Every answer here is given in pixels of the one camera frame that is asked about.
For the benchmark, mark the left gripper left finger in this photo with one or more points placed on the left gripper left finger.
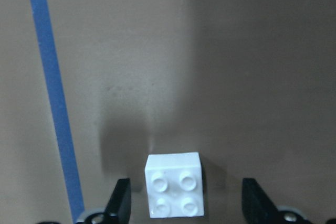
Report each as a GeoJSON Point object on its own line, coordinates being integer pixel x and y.
{"type": "Point", "coordinates": [118, 208]}

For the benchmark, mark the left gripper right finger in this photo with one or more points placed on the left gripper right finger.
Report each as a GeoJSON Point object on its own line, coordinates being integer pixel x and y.
{"type": "Point", "coordinates": [257, 207]}

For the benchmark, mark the white block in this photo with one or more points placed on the white block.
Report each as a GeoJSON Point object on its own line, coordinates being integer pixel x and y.
{"type": "Point", "coordinates": [174, 185]}

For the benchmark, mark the brown paper table cover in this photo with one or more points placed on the brown paper table cover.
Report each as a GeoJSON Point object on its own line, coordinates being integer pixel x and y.
{"type": "Point", "coordinates": [249, 84]}

